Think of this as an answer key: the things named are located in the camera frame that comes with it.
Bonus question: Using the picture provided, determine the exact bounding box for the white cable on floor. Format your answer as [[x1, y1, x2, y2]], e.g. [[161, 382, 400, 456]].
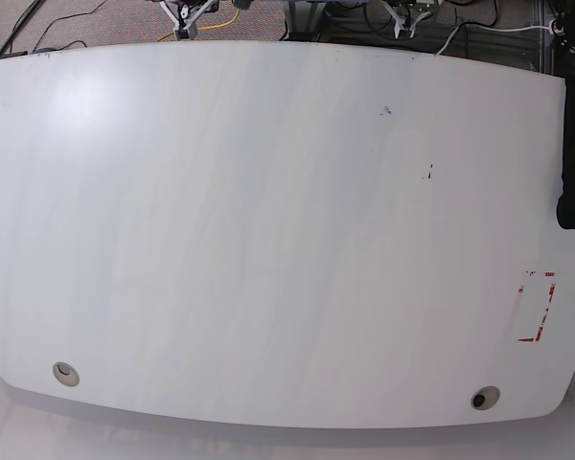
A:
[[434, 22, 552, 57]]

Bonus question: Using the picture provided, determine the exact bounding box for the right table cable grommet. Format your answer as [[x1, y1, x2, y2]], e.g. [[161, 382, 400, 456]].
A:
[[471, 386, 500, 411]]

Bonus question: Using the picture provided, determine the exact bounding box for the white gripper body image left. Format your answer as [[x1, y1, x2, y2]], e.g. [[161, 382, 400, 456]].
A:
[[159, 0, 219, 38]]

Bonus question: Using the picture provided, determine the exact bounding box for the red tape rectangle marking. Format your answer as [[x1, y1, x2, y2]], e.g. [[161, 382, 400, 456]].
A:
[[513, 271, 556, 343]]

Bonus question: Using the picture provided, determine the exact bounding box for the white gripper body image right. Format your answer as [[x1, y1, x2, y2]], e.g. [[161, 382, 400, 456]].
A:
[[381, 0, 436, 38]]

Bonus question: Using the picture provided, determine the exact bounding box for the left table cable grommet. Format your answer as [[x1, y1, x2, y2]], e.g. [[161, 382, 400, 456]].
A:
[[53, 362, 80, 387]]

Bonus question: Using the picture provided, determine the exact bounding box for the table cable grommet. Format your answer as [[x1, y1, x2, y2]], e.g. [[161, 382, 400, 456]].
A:
[[53, 362, 80, 387], [471, 386, 500, 411]]

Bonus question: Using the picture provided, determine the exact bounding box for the yellow cable on floor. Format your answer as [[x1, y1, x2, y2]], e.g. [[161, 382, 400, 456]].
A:
[[157, 8, 241, 43]]

